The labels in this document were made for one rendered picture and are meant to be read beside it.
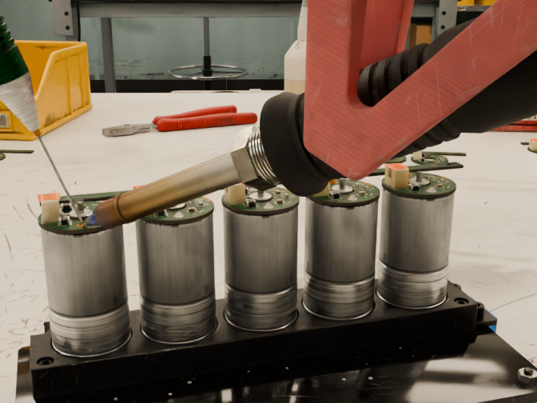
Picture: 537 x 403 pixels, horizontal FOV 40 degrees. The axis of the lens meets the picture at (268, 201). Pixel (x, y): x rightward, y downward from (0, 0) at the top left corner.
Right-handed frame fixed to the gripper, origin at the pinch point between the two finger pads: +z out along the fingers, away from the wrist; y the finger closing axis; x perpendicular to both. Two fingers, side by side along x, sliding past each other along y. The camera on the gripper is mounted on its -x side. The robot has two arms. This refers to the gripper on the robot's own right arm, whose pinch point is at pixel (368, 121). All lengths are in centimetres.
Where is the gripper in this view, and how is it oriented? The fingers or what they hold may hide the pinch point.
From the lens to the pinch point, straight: 16.4
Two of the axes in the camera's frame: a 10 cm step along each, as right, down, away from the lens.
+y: -4.8, 2.8, -8.3
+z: -3.9, 7.8, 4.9
